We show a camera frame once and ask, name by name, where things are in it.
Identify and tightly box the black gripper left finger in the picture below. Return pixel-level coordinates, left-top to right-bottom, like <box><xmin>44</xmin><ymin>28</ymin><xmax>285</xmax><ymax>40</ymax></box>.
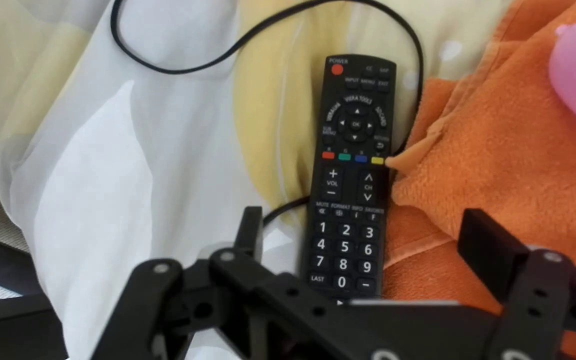
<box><xmin>234</xmin><ymin>206</ymin><xmax>263</xmax><ymax>261</ymax></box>

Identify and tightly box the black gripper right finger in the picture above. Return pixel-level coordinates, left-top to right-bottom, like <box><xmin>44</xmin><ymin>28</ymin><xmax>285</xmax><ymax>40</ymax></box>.
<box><xmin>459</xmin><ymin>208</ymin><xmax>530</xmax><ymax>303</ymax></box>

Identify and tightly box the black TV remote control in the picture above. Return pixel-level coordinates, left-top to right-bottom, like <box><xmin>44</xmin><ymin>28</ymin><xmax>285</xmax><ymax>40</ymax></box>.
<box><xmin>302</xmin><ymin>54</ymin><xmax>397</xmax><ymax>303</ymax></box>

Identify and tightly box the orange towel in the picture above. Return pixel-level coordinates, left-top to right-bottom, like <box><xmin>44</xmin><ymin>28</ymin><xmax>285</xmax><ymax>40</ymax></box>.
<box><xmin>384</xmin><ymin>0</ymin><xmax>576</xmax><ymax>311</ymax></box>

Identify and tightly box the white patterned bed sheet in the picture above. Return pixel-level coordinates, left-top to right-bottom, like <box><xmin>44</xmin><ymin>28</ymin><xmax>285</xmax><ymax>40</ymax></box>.
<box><xmin>0</xmin><ymin>0</ymin><xmax>512</xmax><ymax>360</ymax></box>

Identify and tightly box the black metal stand base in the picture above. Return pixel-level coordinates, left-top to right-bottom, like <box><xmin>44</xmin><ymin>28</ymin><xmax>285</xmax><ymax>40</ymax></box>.
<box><xmin>0</xmin><ymin>245</ymin><xmax>66</xmax><ymax>360</ymax></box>

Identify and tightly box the black cable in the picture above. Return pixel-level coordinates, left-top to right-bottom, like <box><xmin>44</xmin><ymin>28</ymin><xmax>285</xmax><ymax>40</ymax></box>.
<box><xmin>109</xmin><ymin>0</ymin><xmax>427</xmax><ymax>228</ymax></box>

